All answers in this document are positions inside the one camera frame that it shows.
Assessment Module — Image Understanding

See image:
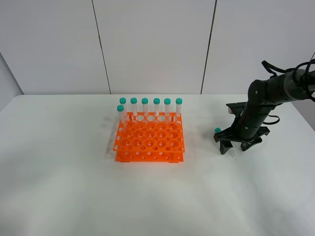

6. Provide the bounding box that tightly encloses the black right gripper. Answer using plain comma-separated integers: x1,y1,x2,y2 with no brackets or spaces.
217,103,276,155

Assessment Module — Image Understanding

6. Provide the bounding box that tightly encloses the teal capped tube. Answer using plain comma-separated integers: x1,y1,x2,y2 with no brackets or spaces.
213,127,236,159

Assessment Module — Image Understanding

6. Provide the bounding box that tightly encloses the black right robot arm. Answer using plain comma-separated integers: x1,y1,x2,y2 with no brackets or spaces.
214,69,315,155

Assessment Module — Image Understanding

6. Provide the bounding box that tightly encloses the orange test tube rack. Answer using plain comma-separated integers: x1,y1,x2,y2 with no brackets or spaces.
113,112,185,163

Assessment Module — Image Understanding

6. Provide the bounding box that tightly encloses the second row left tube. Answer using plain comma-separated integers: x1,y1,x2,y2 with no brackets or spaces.
117,105,126,131

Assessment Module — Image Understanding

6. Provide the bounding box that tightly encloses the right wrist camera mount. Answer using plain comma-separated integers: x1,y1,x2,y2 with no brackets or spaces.
226,102,246,117

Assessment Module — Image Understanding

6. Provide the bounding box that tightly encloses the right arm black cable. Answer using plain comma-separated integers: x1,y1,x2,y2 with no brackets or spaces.
260,59,315,126

